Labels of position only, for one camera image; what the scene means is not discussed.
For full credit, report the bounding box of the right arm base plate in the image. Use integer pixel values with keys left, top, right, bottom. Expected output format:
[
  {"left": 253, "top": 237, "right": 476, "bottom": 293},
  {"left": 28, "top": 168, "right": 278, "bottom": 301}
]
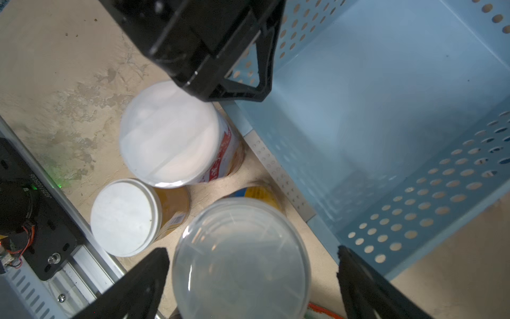
[{"left": 1, "top": 138, "right": 85, "bottom": 281}]

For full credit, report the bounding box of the clear-lid colourful can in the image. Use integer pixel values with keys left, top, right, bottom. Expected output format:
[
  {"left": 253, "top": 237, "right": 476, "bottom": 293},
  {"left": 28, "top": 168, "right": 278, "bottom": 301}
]
[{"left": 171, "top": 183, "right": 312, "bottom": 318}]

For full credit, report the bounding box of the small white-lid yellow can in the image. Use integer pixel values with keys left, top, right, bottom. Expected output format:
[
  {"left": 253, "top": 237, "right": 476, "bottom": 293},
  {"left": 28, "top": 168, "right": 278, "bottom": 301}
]
[{"left": 90, "top": 178, "right": 191, "bottom": 257}]

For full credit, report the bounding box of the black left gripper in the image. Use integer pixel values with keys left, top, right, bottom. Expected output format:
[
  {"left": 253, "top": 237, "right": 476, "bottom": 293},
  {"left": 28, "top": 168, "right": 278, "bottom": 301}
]
[{"left": 101, "top": 0, "right": 285, "bottom": 102}]

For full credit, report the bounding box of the aluminium front rail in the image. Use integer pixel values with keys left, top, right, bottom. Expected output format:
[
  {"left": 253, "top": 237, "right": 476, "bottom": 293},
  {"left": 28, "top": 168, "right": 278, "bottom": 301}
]
[{"left": 1, "top": 122, "right": 126, "bottom": 318}]

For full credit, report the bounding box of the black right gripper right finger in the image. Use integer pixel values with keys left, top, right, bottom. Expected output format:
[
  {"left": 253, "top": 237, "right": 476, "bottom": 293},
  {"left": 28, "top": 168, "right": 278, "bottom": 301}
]
[{"left": 337, "top": 245, "right": 432, "bottom": 319}]

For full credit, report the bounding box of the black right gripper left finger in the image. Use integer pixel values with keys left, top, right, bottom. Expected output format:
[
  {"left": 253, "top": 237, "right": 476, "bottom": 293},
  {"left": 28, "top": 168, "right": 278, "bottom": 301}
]
[{"left": 74, "top": 248, "right": 170, "bottom": 319}]

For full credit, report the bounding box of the light blue plastic basket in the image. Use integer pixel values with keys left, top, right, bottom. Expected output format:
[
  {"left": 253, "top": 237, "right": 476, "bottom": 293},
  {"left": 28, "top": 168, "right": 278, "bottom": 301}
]
[{"left": 223, "top": 1, "right": 509, "bottom": 279}]

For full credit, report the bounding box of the tall white-lid red label can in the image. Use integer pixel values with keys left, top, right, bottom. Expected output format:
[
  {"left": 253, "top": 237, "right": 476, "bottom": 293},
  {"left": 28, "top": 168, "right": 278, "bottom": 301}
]
[{"left": 120, "top": 81, "right": 246, "bottom": 189}]

